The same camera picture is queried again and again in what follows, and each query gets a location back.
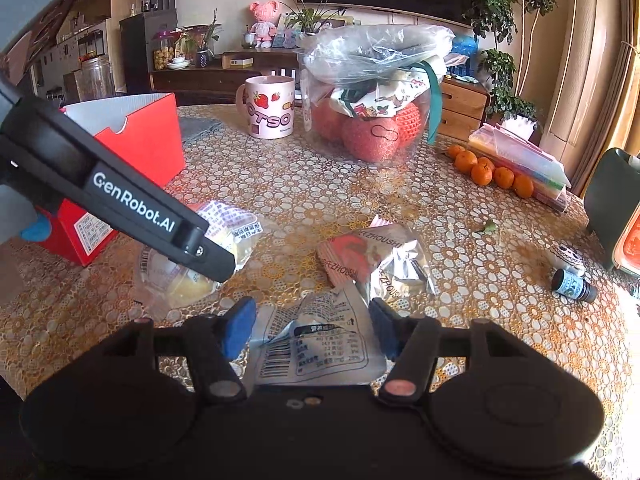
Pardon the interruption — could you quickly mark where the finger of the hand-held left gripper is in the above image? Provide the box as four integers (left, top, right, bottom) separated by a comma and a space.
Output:
172, 225, 237, 283

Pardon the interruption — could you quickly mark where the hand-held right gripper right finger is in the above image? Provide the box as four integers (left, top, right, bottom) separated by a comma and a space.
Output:
369, 299, 533, 406

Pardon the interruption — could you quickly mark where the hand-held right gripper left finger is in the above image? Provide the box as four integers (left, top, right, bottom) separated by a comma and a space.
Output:
95, 297, 258, 406

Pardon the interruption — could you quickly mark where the clear packet with yellow bun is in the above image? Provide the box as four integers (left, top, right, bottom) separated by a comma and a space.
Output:
139, 200, 263, 311

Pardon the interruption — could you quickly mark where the red silver snack packet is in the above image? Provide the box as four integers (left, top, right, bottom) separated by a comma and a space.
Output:
317, 224, 438, 308

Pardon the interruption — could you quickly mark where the white barcode snack packet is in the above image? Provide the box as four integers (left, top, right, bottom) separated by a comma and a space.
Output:
247, 287, 388, 387

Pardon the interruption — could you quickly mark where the red cardboard box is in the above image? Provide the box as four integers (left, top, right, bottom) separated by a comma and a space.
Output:
35, 92, 187, 267

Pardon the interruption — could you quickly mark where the dark bottle with blue label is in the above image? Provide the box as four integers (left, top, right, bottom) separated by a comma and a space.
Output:
551, 268, 598, 303

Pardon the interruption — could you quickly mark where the white black patterned pouch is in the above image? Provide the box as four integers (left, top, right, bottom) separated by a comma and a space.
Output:
547, 242, 586, 276

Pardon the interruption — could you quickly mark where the lace covered desktop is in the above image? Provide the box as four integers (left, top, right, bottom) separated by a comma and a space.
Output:
0, 102, 640, 461

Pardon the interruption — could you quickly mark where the person's left hand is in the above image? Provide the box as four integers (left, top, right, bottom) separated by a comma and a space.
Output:
20, 209, 53, 243

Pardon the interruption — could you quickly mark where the clear glass jar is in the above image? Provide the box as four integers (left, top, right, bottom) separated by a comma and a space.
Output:
80, 55, 117, 103

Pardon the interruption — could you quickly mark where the black shelving rack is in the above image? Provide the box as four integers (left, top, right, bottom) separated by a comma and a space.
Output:
75, 27, 108, 61

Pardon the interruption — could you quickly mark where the black cabinet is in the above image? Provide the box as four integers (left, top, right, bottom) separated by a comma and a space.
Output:
119, 10, 178, 96

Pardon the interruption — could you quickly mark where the pink lidded nut jar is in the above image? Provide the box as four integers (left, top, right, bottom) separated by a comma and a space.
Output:
152, 30, 177, 71

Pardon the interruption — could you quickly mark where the wooden tv cabinet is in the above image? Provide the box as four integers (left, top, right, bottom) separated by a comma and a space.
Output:
150, 47, 493, 143

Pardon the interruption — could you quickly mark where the pink strawberry print mug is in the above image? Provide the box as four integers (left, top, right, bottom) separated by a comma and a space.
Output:
235, 76, 297, 140

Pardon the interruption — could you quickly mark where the leafy plant in dark vase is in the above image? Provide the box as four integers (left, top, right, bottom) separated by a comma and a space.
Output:
177, 10, 221, 68

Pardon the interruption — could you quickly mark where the row of small oranges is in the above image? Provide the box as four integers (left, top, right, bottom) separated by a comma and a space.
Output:
446, 143, 535, 199

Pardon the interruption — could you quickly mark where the clear plastic bag with red balls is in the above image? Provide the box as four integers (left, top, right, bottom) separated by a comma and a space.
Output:
295, 24, 456, 163

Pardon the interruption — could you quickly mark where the clear case of coloured sheets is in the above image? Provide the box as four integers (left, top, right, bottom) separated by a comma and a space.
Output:
469, 122, 572, 211

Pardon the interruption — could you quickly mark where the pink doll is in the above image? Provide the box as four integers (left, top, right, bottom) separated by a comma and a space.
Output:
249, 1, 278, 50

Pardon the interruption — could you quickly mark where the grass plant in striped pot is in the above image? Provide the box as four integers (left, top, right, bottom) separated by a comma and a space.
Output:
280, 0, 346, 36

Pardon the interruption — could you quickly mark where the blue picture box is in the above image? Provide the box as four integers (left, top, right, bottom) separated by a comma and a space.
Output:
450, 35, 480, 58

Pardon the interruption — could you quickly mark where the beige curtain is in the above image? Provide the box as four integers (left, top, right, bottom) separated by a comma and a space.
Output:
570, 40, 640, 196

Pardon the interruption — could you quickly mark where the tall potted tree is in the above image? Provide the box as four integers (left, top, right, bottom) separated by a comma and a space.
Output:
462, 0, 563, 141

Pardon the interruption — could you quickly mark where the standing air conditioner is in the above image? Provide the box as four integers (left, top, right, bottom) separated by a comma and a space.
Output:
537, 0, 626, 151

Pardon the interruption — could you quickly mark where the yellow photo frame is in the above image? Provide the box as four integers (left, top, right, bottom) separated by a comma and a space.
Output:
277, 12, 356, 36

